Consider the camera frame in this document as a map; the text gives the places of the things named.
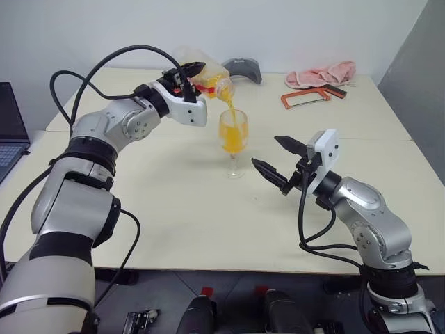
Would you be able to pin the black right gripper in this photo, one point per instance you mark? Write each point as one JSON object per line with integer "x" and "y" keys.
{"x": 304, "y": 170}

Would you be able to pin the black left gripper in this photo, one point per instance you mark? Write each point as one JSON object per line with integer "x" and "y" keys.
{"x": 174, "y": 80}

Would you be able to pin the clear bottle with orange drink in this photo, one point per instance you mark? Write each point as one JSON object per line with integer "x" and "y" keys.
{"x": 215, "y": 74}

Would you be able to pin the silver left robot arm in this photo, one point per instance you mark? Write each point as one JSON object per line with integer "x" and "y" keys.
{"x": 69, "y": 208}

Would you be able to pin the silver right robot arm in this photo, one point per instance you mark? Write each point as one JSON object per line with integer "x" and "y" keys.
{"x": 375, "y": 222}

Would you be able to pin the clear wine glass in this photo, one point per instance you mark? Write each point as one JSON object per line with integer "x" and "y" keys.
{"x": 233, "y": 135}

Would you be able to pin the grey curved plastic shell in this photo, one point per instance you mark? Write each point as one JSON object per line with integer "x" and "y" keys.
{"x": 248, "y": 67}

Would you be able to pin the orange hacksaw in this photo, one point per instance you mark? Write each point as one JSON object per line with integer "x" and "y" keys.
{"x": 306, "y": 94}

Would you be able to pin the pink towel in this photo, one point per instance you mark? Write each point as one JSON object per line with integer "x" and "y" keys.
{"x": 321, "y": 74}

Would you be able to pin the red tag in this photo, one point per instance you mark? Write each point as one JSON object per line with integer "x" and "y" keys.
{"x": 261, "y": 290}
{"x": 207, "y": 291}

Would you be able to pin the dark rounded shape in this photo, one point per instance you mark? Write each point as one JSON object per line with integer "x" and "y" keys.
{"x": 281, "y": 313}
{"x": 201, "y": 315}

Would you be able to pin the dark laptop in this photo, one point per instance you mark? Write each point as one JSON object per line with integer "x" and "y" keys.
{"x": 10, "y": 139}

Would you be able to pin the black and silver floor device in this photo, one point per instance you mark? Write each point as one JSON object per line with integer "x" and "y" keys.
{"x": 142, "y": 320}

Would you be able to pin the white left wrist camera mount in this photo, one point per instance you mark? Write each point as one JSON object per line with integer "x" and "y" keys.
{"x": 189, "y": 109}

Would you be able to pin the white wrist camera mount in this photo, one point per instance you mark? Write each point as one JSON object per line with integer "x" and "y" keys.
{"x": 327, "y": 153}
{"x": 189, "y": 109}

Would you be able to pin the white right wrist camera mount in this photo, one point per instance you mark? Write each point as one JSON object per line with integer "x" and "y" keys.
{"x": 327, "y": 153}

